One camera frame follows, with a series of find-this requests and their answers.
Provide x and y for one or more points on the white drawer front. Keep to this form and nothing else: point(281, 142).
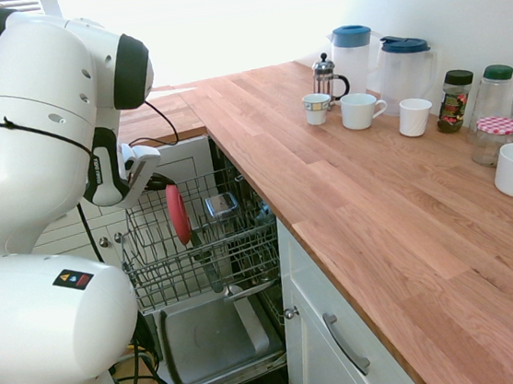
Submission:
point(341, 284)

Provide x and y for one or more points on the clear pitcher dark blue lid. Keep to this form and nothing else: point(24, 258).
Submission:
point(405, 77)

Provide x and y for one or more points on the instant coffee jar black lid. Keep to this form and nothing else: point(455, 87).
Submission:
point(454, 104)

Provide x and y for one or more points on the white corner cabinet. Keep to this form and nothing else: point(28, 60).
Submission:
point(179, 163)

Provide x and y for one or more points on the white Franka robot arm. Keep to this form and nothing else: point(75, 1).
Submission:
point(36, 133)

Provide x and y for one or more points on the glass steel French press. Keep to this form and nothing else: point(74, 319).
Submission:
point(325, 80)

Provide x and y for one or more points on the red plastic plate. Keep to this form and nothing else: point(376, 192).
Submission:
point(179, 214)

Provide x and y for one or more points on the glass jar red checkered lid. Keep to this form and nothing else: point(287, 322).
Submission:
point(493, 137)

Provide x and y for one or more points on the white ceramic mug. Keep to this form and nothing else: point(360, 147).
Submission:
point(359, 113)

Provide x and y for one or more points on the small patterned paper cup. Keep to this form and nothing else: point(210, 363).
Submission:
point(317, 111)

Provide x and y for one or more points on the clear pitcher light blue lid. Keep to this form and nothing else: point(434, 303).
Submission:
point(353, 60)

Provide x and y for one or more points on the steel dishwasher door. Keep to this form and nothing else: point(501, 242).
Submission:
point(204, 341)

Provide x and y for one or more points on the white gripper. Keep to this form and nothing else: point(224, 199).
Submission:
point(140, 168)

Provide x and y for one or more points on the metal corner cabinet knob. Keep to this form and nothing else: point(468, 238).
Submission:
point(104, 242)
point(118, 238)

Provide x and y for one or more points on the white window blind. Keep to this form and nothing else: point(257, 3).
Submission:
point(22, 3)

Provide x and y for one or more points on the white ribbed cup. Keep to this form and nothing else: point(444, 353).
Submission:
point(415, 118)

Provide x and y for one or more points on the white cabinet door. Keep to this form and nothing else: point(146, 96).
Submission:
point(304, 362)

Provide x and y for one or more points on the clear bottle green lid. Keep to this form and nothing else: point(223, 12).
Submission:
point(497, 90)

